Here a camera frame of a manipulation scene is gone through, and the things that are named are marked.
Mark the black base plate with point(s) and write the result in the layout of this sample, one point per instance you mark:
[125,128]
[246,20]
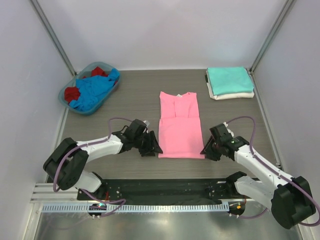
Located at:
[138,191]

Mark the pink t shirt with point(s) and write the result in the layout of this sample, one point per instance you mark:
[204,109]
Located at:
[179,130]

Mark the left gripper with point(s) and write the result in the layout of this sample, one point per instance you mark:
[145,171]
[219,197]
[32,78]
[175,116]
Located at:
[149,143]

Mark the right aluminium frame post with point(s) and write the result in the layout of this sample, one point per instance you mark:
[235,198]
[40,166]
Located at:
[279,21]

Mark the slotted cable duct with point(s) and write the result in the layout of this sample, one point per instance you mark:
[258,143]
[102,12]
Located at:
[101,209]

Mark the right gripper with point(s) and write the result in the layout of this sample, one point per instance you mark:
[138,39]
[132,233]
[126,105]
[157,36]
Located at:
[212,145]

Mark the white folded t shirt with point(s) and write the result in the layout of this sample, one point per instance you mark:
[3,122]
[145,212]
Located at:
[242,95]

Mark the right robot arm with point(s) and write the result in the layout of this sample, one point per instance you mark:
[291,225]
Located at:
[288,198]

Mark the teal folded t shirt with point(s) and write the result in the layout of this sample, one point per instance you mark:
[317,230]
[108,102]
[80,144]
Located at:
[229,80]

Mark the red t shirt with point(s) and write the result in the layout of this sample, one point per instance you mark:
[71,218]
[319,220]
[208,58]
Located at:
[73,93]

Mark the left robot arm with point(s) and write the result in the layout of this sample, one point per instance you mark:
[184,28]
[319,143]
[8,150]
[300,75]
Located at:
[66,165]

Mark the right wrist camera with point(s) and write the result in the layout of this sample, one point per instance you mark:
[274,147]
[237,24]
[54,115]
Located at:
[228,127]

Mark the blue t shirt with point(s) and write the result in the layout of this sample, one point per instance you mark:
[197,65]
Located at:
[93,90]

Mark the blue plastic basket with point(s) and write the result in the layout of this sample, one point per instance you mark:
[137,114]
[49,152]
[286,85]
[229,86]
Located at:
[86,72]

